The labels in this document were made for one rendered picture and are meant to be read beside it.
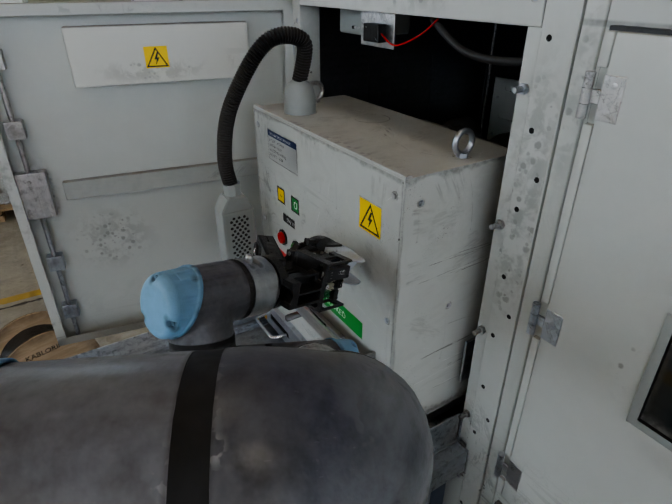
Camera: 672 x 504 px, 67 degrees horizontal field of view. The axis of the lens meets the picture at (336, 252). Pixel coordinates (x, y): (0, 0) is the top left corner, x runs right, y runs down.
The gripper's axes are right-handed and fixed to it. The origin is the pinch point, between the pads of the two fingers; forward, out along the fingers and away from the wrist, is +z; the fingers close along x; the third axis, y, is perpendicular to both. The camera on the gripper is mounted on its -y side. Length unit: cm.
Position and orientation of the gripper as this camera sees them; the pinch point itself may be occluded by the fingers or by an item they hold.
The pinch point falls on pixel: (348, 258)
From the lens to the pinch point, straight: 81.5
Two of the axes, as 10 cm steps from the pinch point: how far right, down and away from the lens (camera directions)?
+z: 6.5, -1.2, 7.5
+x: 1.7, -9.4, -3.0
